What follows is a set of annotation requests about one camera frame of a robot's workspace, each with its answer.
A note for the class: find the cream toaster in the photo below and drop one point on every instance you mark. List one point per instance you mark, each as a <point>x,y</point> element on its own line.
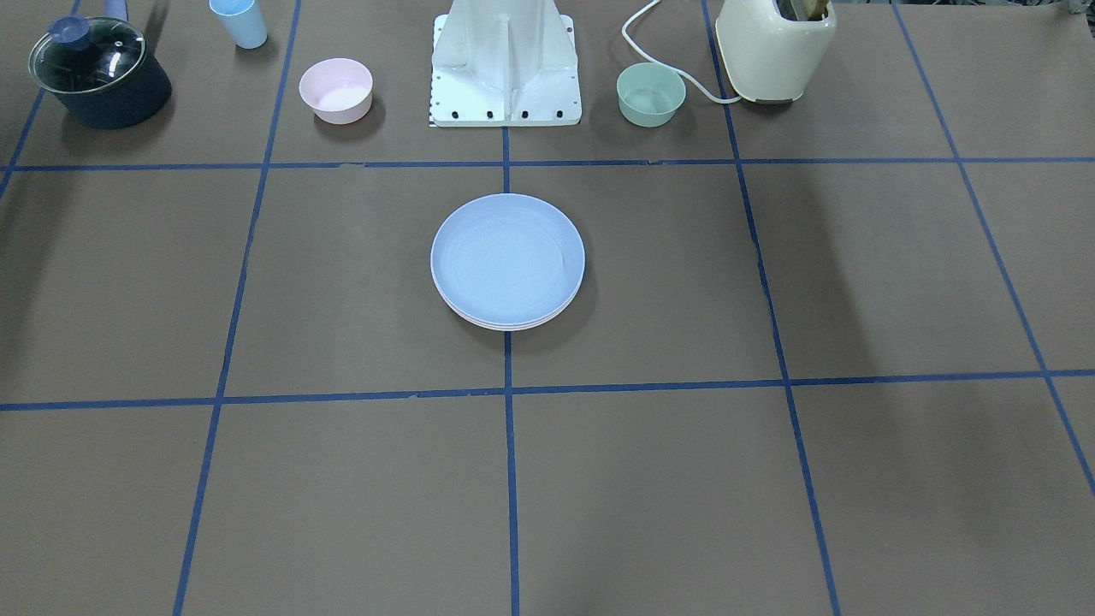
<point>771,49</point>

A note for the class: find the pink plate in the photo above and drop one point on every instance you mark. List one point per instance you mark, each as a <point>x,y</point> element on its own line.
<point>523,294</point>

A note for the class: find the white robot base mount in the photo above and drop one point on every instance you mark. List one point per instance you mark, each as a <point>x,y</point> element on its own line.
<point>504,64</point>

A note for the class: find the green bowl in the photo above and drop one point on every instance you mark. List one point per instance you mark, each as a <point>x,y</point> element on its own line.
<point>648,94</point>

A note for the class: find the pink bowl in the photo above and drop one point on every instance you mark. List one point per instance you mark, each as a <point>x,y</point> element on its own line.
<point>338,90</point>

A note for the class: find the dark blue pot with lid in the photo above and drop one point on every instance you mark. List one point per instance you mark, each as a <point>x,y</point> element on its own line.
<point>102,68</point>

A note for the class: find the blue plate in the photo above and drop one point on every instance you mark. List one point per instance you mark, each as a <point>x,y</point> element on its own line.
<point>505,240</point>

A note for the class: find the light blue cup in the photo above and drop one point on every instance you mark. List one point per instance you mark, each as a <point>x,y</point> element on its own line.
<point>243,21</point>

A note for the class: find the cream plate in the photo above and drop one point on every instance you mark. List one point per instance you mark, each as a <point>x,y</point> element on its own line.
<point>508,317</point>

